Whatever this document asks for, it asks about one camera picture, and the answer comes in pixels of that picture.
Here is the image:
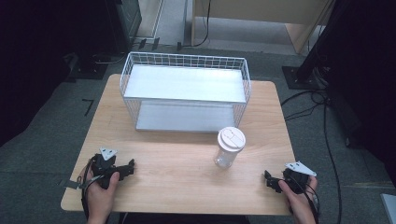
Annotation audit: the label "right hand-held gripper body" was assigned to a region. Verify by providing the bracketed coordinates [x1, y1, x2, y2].
[270, 161, 318, 195]

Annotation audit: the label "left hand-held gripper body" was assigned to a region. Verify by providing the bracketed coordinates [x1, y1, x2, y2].
[90, 147, 130, 189]

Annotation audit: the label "clear plastic cup white lid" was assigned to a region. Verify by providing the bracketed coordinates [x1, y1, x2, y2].
[213, 126, 247, 170]

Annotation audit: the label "white wire shelf rack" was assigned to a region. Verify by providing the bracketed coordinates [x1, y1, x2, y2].
[120, 51, 252, 133]

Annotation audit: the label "person's right hand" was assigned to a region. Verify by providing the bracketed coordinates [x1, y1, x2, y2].
[277, 175, 318, 224]

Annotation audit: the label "person's left hand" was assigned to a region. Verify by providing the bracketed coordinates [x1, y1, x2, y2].
[85, 166, 120, 224]

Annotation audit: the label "light grey box corner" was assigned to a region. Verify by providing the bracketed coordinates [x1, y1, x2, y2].
[380, 192, 396, 224]

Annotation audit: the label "black equipment case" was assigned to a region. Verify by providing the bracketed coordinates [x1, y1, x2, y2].
[106, 0, 143, 54]

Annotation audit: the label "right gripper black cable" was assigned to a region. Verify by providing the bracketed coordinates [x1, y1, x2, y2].
[281, 174, 321, 224]

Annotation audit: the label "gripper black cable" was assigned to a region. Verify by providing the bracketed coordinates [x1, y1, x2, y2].
[281, 174, 321, 224]
[76, 154, 104, 220]

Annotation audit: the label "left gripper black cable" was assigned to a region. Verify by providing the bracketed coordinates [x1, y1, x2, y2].
[76, 154, 104, 220]

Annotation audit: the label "black floor cables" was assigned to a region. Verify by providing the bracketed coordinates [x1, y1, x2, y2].
[279, 64, 344, 224]

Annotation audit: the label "black stand base plate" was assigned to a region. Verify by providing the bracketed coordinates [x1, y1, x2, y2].
[64, 51, 114, 82]
[281, 64, 329, 91]

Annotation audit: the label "black hanging cable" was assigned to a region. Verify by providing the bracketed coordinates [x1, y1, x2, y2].
[177, 0, 213, 52]

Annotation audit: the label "wooden furniture frame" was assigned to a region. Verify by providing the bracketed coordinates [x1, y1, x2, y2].
[190, 0, 337, 55]

